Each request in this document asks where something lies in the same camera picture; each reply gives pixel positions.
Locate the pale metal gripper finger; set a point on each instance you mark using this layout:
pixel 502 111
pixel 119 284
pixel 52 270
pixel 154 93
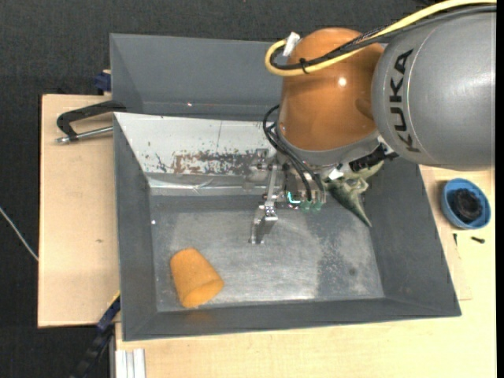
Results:
pixel 264 223
pixel 263 160

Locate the grey metal bin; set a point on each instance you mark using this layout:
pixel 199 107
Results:
pixel 275 274

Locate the orange cup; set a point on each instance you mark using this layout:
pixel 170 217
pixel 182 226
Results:
pixel 195 276

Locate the blue bowl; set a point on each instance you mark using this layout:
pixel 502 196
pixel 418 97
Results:
pixel 449 207

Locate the black ribbed round part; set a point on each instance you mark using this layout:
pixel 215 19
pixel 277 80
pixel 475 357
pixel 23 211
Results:
pixel 468 206

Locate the small black screw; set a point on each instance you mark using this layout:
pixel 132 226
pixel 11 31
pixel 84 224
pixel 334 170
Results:
pixel 478 240

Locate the black cylinder on white bracket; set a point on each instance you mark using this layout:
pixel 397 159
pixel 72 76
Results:
pixel 368 160

